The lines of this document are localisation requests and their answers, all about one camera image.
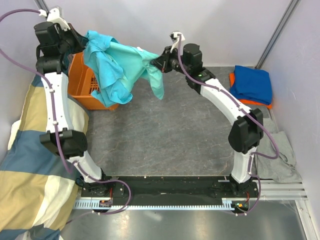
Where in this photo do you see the grey cloth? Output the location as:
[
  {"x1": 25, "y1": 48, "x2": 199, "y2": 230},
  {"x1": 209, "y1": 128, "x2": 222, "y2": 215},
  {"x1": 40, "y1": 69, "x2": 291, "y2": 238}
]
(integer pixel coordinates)
[{"x1": 255, "y1": 118, "x2": 302, "y2": 183}]

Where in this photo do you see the right aluminium corner post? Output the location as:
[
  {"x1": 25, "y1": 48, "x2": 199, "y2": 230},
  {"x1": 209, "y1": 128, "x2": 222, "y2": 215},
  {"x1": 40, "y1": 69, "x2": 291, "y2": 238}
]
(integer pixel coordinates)
[{"x1": 254, "y1": 0, "x2": 301, "y2": 69}]

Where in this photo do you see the striped blue beige pillow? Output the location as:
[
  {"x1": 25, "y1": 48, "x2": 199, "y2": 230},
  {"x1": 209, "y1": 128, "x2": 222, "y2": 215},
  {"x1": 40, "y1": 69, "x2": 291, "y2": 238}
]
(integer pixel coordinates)
[{"x1": 0, "y1": 76, "x2": 80, "y2": 240}]

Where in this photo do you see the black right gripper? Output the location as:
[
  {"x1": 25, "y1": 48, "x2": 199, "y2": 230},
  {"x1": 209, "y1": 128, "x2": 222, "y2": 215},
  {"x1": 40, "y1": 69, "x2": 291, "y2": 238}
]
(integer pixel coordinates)
[{"x1": 151, "y1": 46, "x2": 191, "y2": 76}]

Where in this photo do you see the white slotted cable duct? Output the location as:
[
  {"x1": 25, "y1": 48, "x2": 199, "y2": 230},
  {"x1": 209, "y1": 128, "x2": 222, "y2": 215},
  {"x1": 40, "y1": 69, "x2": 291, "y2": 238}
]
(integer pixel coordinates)
[{"x1": 73, "y1": 199, "x2": 244, "y2": 211}]

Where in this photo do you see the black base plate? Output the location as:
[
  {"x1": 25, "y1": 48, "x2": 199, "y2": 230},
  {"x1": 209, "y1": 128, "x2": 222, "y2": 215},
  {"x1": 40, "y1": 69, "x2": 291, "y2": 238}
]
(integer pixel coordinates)
[{"x1": 76, "y1": 176, "x2": 258, "y2": 205}]

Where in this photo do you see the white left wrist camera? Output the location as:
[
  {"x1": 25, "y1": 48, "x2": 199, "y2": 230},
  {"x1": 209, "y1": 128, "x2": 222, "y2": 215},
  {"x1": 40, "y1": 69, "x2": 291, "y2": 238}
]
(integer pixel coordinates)
[{"x1": 39, "y1": 7, "x2": 71, "y2": 31}]

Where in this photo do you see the aluminium corner post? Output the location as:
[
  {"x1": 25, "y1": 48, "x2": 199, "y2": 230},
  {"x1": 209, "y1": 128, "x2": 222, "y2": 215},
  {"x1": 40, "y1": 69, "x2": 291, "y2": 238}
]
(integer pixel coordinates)
[
  {"x1": 254, "y1": 0, "x2": 301, "y2": 69},
  {"x1": 34, "y1": 0, "x2": 50, "y2": 14}
]

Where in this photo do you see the left aluminium corner post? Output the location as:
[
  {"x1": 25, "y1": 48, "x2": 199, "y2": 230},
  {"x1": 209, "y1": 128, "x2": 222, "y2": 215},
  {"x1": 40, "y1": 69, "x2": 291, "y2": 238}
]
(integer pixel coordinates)
[{"x1": 34, "y1": 0, "x2": 50, "y2": 14}]

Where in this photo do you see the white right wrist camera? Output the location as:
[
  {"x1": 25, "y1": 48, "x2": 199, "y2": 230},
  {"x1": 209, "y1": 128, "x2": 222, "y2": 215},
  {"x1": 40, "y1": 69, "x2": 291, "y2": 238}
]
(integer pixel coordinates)
[{"x1": 169, "y1": 31, "x2": 185, "y2": 53}]

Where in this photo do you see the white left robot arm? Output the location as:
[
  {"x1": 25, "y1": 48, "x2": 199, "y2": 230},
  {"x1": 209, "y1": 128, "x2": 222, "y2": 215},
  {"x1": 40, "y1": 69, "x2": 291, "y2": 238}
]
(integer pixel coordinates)
[{"x1": 34, "y1": 21, "x2": 112, "y2": 197}]

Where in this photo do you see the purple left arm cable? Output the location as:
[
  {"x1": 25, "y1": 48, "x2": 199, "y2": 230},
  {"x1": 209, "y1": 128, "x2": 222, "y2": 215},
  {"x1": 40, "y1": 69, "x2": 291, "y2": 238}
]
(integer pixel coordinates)
[{"x1": 0, "y1": 8, "x2": 132, "y2": 226}]

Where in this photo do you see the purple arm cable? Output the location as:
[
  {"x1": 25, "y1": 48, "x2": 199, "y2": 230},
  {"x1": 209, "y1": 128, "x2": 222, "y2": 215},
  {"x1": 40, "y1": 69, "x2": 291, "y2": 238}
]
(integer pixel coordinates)
[
  {"x1": 172, "y1": 33, "x2": 280, "y2": 217},
  {"x1": 0, "y1": 8, "x2": 132, "y2": 226}
]

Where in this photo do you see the orange plastic basket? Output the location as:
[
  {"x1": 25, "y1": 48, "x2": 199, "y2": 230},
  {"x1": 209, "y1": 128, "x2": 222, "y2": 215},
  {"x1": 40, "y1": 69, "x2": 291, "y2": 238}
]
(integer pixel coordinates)
[{"x1": 68, "y1": 52, "x2": 119, "y2": 111}]

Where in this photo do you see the folded orange t shirt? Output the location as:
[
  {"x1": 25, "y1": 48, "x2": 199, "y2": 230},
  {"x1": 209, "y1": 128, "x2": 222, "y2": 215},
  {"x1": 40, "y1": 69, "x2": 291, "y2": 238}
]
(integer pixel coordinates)
[{"x1": 229, "y1": 72, "x2": 273, "y2": 110}]

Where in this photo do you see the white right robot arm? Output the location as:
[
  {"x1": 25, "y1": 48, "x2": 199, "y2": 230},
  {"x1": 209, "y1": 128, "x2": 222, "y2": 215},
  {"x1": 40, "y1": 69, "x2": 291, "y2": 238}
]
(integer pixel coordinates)
[{"x1": 151, "y1": 43, "x2": 264, "y2": 197}]

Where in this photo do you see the mint green t shirt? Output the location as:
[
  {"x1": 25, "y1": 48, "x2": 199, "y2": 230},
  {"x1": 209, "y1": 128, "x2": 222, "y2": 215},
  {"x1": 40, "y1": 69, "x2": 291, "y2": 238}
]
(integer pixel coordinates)
[{"x1": 83, "y1": 30, "x2": 165, "y2": 107}]

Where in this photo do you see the folded blue t shirt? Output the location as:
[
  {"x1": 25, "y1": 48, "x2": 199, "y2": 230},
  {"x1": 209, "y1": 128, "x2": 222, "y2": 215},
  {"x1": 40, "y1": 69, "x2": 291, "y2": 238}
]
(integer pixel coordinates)
[{"x1": 229, "y1": 65, "x2": 273, "y2": 105}]

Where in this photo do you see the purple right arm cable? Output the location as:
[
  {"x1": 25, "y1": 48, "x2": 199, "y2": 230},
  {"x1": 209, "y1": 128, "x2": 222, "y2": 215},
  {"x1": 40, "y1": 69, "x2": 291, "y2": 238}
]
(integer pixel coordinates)
[{"x1": 172, "y1": 33, "x2": 280, "y2": 217}]

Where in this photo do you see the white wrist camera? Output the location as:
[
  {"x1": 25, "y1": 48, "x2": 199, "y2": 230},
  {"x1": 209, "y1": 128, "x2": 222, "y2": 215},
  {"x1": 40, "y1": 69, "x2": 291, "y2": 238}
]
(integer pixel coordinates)
[
  {"x1": 169, "y1": 31, "x2": 185, "y2": 53},
  {"x1": 39, "y1": 7, "x2": 71, "y2": 31}
]

